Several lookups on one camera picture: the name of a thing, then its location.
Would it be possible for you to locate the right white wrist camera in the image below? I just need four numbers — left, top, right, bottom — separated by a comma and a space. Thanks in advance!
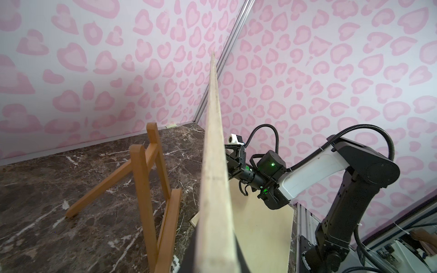
228, 134, 245, 146

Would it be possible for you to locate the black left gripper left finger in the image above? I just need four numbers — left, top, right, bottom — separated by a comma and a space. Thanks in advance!
178, 232, 197, 273

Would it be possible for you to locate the light wooden board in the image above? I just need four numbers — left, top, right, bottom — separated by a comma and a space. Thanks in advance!
189, 177, 295, 273
194, 56, 241, 273

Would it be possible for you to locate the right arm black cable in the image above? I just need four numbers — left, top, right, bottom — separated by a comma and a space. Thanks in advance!
238, 123, 396, 197

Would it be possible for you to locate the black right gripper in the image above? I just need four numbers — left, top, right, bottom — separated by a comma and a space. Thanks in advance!
225, 144, 253, 181

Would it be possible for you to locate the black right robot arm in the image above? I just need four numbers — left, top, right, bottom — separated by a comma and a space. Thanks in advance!
225, 132, 400, 273

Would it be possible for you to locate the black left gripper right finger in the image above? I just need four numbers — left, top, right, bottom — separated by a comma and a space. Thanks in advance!
235, 237, 250, 273

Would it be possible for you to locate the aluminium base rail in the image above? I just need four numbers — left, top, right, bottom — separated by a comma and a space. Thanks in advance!
295, 202, 346, 273

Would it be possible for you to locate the rear small wooden easel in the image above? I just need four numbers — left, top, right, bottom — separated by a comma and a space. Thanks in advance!
66, 123, 182, 273

